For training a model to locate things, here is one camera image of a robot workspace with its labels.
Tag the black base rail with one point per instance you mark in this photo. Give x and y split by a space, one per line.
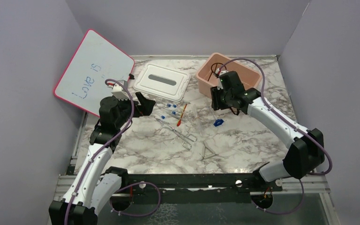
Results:
212 188

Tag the pink-framed whiteboard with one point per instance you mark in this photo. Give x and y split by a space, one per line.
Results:
82 83

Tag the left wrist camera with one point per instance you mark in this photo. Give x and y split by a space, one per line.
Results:
119 92

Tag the white plastic lid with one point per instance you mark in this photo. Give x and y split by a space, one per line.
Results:
163 82

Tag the clear plastic triangle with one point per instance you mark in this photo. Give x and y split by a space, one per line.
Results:
207 151

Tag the pink plastic bin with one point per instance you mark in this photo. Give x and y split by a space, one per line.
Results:
206 79

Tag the clear glass test tube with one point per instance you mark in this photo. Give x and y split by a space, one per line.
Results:
197 120

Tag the black wire tripod stand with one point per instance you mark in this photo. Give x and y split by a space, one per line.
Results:
215 72

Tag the black whiteboard clip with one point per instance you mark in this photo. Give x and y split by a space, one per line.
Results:
131 77

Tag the metal crucible tongs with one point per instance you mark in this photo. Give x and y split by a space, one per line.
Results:
187 139

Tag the blue hexagonal clamp piece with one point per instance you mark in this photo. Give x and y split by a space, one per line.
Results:
218 122

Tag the red yellow green spatula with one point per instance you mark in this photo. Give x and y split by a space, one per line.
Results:
181 116

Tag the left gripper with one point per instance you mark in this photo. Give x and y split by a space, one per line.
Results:
146 106

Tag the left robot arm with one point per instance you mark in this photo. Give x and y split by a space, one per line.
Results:
91 190

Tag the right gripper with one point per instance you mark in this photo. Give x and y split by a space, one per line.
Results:
216 104

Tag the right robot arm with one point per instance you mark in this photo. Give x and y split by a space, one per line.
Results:
304 146

